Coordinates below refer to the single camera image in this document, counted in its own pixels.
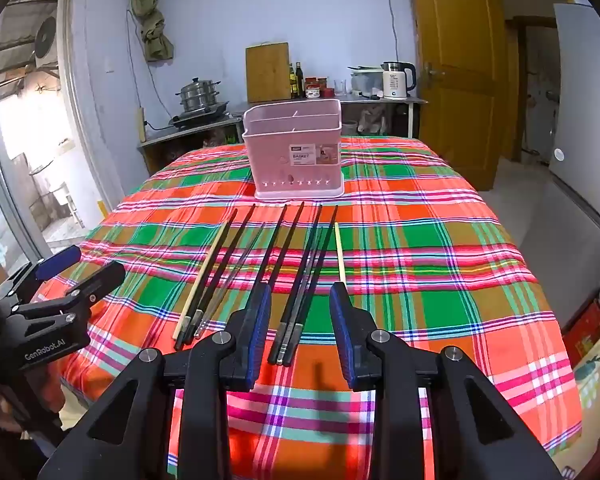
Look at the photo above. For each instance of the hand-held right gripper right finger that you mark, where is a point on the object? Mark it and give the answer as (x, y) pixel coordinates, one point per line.
(341, 330)

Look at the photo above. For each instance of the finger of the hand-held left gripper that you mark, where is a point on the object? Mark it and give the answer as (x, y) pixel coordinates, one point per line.
(105, 277)
(60, 260)

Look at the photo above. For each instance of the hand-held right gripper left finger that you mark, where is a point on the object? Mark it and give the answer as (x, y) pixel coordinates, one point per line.
(260, 330)

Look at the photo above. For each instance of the row of black chopsticks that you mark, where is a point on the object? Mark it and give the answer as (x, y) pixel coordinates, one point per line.
(282, 345)

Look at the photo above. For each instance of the grey metal chopstick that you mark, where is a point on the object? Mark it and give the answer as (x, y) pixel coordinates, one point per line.
(230, 280)

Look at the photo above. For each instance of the bamboo chopstick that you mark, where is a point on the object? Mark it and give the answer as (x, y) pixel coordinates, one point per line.
(200, 282)
(339, 255)

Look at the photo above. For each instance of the pink plastic utensil basket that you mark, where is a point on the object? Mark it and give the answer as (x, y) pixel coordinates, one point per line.
(280, 135)

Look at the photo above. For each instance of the plaid tablecloth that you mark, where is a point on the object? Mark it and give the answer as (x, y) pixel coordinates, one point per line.
(405, 260)

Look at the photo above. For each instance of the yellow power strip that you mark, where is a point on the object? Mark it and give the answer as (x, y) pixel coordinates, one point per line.
(142, 125)

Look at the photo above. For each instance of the steel kitchen counter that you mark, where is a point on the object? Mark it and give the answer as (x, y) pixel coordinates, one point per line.
(190, 132)

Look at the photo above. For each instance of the black induction cooker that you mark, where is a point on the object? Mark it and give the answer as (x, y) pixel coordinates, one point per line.
(200, 117)

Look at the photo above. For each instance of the steel steamer pot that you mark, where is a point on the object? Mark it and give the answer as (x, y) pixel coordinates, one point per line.
(199, 95)

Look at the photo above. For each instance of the air conditioner outdoor unit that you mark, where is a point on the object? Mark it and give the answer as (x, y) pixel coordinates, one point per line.
(46, 40)

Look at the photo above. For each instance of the clear drinking glass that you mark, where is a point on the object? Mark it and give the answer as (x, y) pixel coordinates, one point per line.
(340, 88)

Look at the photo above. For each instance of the red lid jar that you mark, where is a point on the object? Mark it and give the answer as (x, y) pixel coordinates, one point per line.
(312, 89)

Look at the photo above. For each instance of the red cardboard box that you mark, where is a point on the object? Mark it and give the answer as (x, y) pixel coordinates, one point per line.
(587, 332)

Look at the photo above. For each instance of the dark oil bottle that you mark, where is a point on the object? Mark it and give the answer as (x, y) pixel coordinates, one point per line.
(299, 82)
(292, 85)

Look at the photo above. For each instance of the green knotted curtain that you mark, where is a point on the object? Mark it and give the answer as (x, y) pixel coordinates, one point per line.
(152, 30)

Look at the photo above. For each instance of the clear plastic food container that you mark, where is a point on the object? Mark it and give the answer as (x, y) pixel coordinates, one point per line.
(366, 82)

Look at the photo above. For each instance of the white electric kettle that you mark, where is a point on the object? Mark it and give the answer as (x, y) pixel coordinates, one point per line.
(396, 82)

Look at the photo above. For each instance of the wooden cutting board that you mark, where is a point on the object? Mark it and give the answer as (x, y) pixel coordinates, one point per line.
(267, 72)

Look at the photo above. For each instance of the beige printed box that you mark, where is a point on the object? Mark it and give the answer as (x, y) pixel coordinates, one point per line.
(592, 390)

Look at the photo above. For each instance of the wooden door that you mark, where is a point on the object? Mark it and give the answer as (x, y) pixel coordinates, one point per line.
(455, 60)

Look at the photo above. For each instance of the grey refrigerator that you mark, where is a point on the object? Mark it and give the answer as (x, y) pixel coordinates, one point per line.
(580, 110)

